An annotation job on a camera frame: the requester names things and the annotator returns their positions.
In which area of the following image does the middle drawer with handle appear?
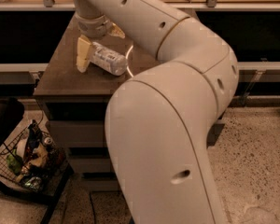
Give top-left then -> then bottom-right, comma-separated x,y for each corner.
67,155 -> 111,174

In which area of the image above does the clear plastic water bottle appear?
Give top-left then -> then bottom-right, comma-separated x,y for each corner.
90,42 -> 128,76

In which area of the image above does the drawer with handle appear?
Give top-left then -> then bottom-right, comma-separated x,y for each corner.
67,155 -> 111,174
81,178 -> 119,192
46,119 -> 226,147

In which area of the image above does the soda can in basket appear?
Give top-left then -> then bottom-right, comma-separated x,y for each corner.
43,136 -> 53,149

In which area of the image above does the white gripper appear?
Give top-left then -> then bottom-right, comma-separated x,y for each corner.
75,13 -> 125,73

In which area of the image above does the black wire basket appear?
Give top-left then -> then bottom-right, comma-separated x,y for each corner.
0,128 -> 64,192

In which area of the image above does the green item in basket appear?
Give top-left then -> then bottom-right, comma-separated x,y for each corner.
7,154 -> 22,175

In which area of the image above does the grey drawer cabinet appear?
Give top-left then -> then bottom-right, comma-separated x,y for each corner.
35,19 -> 237,185

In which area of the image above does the bottom drawer with handle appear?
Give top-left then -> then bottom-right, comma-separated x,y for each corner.
81,178 -> 119,192

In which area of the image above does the top drawer with handle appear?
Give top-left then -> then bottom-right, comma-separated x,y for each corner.
46,119 -> 226,147

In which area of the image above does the black cable on floor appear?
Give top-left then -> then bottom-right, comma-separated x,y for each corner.
89,191 -> 98,224

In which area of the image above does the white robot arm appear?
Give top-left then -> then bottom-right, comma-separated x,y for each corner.
85,0 -> 239,224

